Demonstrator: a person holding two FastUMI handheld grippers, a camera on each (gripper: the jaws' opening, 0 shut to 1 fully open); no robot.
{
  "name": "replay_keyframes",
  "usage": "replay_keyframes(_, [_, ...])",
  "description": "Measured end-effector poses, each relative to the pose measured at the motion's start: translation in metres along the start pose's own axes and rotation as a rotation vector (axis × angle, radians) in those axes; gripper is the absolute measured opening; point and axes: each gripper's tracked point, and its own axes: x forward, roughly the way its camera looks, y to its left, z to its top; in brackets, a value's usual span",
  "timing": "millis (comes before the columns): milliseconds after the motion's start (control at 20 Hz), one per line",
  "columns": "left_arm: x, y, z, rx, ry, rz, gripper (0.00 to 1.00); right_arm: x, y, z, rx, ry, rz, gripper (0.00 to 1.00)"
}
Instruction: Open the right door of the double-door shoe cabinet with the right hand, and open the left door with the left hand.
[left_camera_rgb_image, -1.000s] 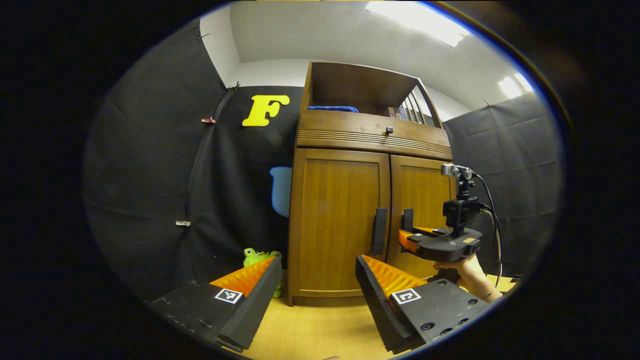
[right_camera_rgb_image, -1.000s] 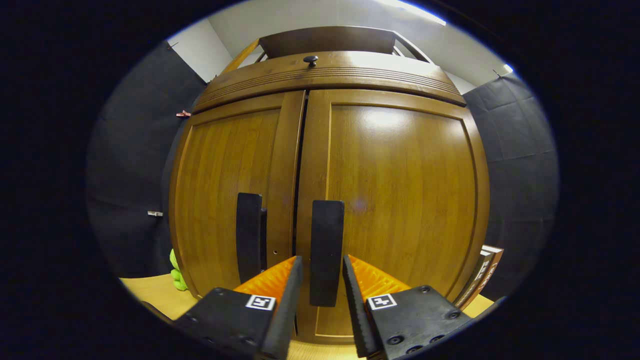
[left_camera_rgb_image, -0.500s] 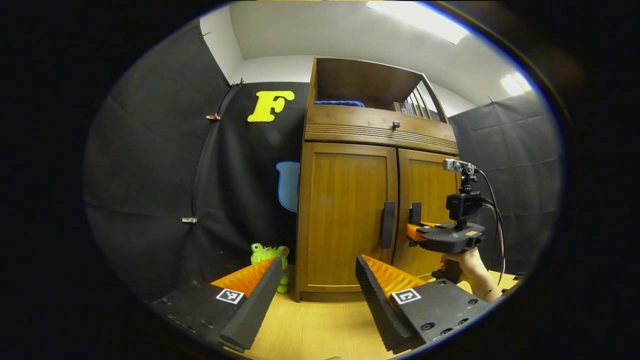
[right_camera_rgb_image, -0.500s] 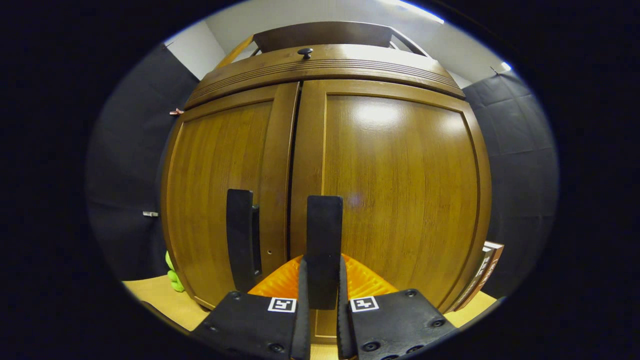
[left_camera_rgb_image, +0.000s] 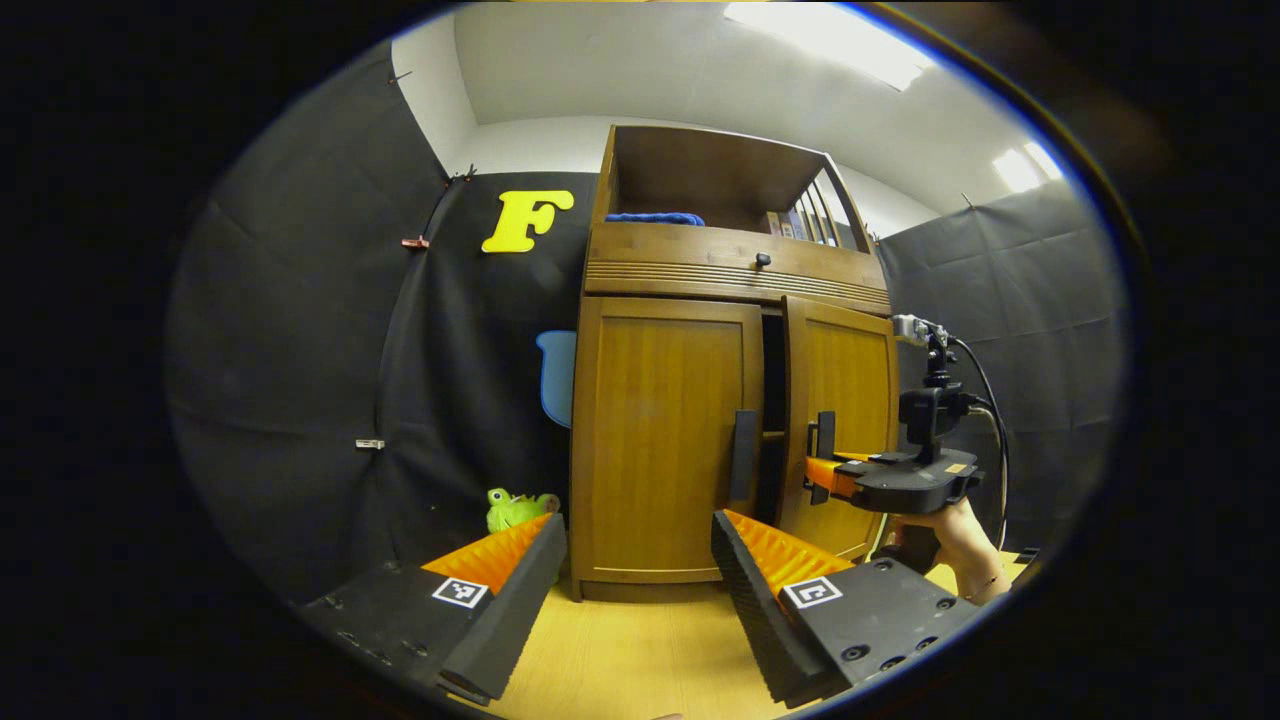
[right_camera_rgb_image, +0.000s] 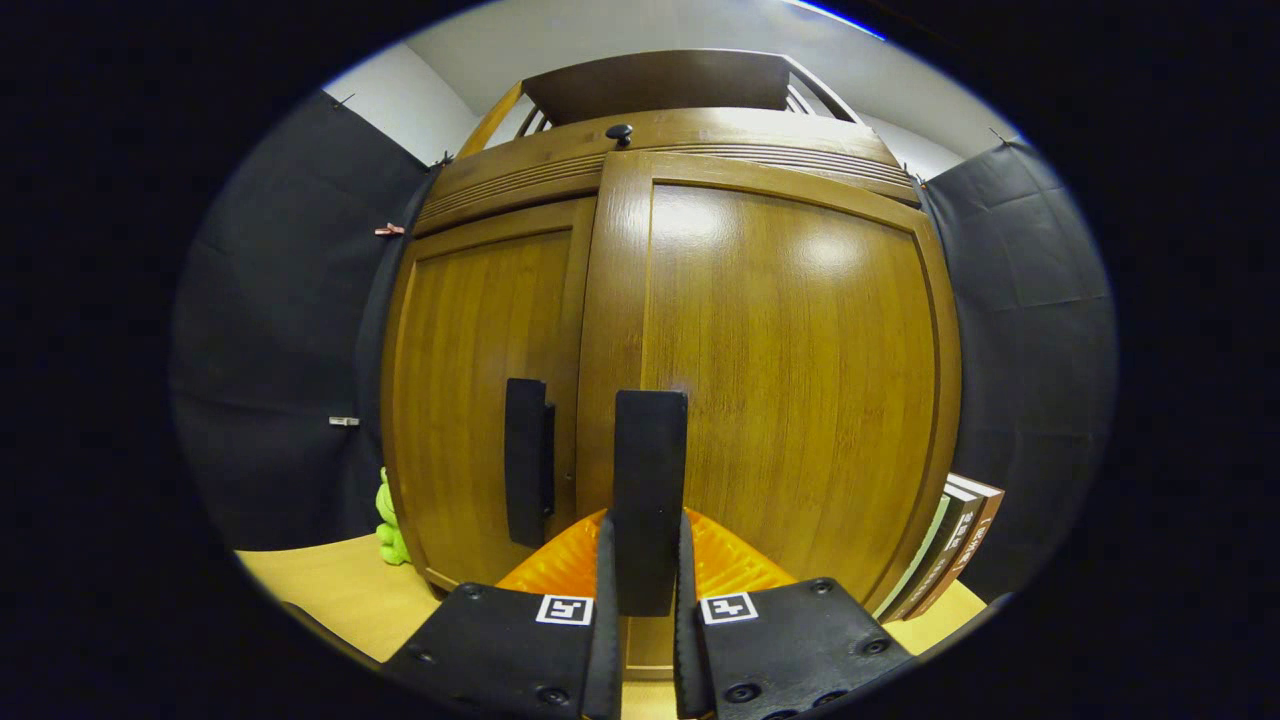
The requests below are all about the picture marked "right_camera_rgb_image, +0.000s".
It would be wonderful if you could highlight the black door handle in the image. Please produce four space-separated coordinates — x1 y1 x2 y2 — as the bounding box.
503 378 556 549
612 390 689 618

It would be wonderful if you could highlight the green frog plush toy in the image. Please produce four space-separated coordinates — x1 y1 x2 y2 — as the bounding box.
375 467 413 567

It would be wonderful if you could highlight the pale green standing book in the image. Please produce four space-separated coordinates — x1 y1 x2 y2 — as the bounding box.
872 495 951 619

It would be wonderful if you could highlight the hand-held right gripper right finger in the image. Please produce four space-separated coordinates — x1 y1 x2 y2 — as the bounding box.
673 508 916 720

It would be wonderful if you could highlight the wooden cabinet door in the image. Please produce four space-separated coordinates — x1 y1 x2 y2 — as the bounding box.
575 150 963 681
380 196 598 593

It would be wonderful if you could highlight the wooden double-door shoe cabinet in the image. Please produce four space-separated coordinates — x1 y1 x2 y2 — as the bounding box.
380 48 963 681

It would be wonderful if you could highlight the black backdrop cloth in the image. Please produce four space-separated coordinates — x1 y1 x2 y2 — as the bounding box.
170 90 1118 601

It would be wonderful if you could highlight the brown standing book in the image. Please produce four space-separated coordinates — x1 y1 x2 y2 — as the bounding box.
905 473 1005 621

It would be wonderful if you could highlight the wooden cabinet drawer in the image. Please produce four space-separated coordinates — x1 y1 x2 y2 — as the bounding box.
415 107 921 238

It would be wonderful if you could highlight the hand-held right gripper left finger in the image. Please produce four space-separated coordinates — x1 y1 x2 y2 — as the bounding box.
380 510 623 720

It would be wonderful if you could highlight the grey standing book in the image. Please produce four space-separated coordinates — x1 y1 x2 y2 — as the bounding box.
885 482 986 623

